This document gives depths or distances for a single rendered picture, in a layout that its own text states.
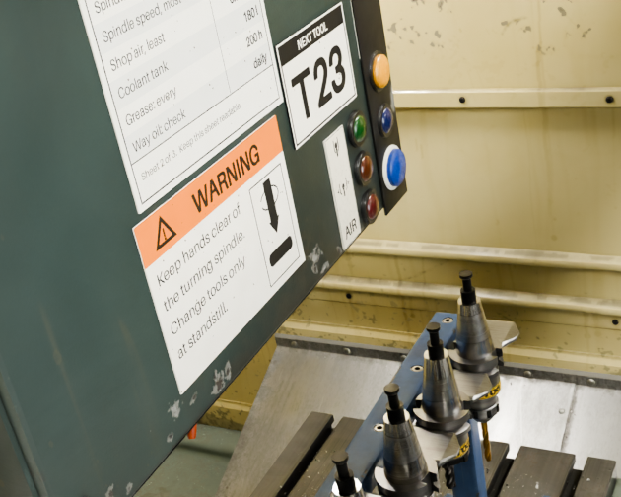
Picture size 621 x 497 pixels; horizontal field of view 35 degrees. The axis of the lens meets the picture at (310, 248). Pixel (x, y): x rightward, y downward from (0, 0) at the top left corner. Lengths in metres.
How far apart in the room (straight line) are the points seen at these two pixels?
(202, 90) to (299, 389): 1.36
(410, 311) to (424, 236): 0.16
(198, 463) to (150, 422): 1.62
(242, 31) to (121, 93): 0.12
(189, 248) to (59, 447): 0.13
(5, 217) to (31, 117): 0.05
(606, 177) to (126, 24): 1.12
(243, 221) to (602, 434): 1.17
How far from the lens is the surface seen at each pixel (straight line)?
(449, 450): 1.05
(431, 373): 1.06
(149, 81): 0.52
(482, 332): 1.15
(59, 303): 0.48
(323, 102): 0.69
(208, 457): 2.16
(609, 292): 1.64
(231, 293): 0.59
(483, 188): 1.61
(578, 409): 1.72
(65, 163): 0.48
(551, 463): 1.51
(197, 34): 0.56
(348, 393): 1.84
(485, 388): 1.14
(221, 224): 0.58
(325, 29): 0.69
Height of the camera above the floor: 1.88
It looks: 27 degrees down
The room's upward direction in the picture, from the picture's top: 11 degrees counter-clockwise
